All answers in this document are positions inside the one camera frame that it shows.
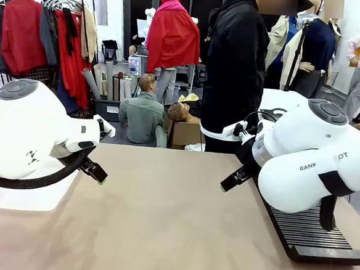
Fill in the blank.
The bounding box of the seated mannequin grey-green shirt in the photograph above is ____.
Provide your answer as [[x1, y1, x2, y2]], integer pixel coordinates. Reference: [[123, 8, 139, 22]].
[[116, 71, 173, 149]]

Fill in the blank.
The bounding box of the person in black jacket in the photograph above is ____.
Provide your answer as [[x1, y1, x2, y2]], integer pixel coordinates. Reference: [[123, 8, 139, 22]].
[[198, 0, 274, 156]]

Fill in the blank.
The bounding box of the mannequin head brown hair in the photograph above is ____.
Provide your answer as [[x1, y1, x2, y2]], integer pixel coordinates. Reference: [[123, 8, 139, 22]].
[[166, 102, 202, 125]]

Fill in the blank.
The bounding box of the beige garment on hanger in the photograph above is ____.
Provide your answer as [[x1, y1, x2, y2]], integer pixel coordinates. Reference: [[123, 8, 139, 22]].
[[78, 6, 100, 64]]

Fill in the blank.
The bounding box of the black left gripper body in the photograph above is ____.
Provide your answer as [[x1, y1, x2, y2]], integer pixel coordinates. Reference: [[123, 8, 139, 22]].
[[77, 155, 98, 174]]

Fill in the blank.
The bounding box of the brown cardboard box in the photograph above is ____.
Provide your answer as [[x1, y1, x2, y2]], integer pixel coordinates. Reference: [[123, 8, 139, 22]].
[[166, 120, 207, 152]]

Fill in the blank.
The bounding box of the black chair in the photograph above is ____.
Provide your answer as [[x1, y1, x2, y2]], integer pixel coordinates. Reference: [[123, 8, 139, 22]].
[[100, 39, 120, 66]]

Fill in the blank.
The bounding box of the red dress on hanger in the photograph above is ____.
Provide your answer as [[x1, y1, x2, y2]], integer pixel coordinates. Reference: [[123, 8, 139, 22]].
[[48, 8, 97, 110]]

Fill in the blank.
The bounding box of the mannequin with red cape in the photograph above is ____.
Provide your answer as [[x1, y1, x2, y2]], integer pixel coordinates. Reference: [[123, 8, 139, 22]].
[[141, 0, 205, 108]]

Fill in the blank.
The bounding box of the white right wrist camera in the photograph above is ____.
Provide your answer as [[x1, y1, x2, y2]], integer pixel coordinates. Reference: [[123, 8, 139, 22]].
[[223, 118, 250, 140]]

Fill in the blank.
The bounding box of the mannequin in navy top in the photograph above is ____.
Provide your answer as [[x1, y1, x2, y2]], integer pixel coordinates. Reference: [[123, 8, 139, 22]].
[[289, 0, 345, 102]]

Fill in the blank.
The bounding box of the yellow cloth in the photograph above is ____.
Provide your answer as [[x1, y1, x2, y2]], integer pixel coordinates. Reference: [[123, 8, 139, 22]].
[[178, 91, 200, 105]]

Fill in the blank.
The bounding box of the mannequin in beige coat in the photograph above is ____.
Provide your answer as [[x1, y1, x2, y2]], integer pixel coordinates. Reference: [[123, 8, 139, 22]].
[[263, 14, 304, 92]]

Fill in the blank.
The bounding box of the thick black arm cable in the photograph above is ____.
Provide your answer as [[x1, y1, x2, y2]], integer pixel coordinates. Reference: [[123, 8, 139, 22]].
[[314, 169, 356, 234], [0, 139, 97, 194]]

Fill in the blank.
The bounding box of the white background table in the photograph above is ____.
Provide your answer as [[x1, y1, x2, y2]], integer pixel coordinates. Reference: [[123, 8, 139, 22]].
[[258, 88, 309, 116]]

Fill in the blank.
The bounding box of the thin black camera cable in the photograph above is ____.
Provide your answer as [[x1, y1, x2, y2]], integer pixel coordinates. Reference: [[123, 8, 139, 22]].
[[242, 110, 278, 139]]

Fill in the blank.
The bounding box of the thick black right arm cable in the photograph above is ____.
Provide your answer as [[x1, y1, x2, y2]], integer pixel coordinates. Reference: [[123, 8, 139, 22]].
[[314, 169, 356, 234]]

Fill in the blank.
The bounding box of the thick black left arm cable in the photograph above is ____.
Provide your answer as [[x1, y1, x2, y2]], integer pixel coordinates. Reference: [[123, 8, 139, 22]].
[[0, 139, 97, 194]]

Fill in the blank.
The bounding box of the black slotted PCB rack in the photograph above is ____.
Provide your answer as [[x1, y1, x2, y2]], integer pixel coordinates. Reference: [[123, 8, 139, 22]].
[[247, 176, 360, 268]]

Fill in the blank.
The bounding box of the black storage bin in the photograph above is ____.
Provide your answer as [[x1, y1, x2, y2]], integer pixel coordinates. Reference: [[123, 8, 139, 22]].
[[92, 97, 122, 123]]

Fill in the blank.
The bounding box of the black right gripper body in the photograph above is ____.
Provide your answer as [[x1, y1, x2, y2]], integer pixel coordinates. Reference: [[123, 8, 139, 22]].
[[234, 135, 263, 179]]

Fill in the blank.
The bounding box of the red jacket on hanger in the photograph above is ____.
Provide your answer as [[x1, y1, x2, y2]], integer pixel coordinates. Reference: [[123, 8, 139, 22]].
[[0, 0, 53, 78]]

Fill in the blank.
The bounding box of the grey garment on hanger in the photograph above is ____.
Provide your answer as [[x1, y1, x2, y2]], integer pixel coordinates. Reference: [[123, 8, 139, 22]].
[[37, 1, 62, 67]]

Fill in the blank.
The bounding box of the grey paper roll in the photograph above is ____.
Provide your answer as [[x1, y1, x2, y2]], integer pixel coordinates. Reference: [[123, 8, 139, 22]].
[[79, 67, 104, 100]]

